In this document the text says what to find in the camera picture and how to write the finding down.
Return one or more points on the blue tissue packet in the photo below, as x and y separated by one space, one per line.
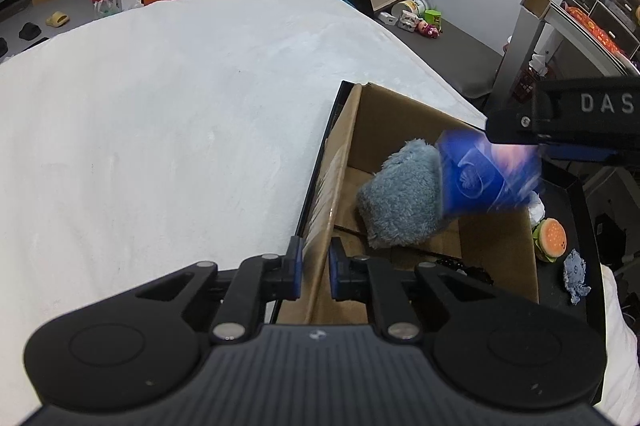
475 176

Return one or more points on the grey bench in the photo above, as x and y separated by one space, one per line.
460 61

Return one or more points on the grey fluffy plush ball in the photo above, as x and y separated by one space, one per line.
400 196

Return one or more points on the small colourful toys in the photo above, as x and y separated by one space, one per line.
429 27

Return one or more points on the yellow slipper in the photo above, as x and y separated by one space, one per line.
57 18

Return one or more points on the blue denim plush toy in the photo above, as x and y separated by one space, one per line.
575 273

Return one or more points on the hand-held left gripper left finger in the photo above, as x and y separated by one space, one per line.
295 266

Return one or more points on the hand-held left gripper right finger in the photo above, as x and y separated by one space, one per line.
337 271

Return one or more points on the red printed packets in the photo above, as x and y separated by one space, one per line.
600 31

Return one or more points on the brown cardboard box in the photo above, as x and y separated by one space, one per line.
400 116

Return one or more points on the white milk can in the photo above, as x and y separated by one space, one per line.
412 6

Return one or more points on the black slipper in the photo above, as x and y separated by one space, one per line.
30 31
2 47

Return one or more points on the orange green plush toy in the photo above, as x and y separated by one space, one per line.
550 238

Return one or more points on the white desk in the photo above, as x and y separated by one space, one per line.
520 41

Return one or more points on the white power adapter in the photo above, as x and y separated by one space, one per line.
395 20

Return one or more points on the white blanket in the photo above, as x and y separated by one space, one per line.
150 131

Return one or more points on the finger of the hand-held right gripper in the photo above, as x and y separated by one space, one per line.
575 153
510 126

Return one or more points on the white sock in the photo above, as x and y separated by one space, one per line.
537 208

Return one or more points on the black tray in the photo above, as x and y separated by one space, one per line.
552 301

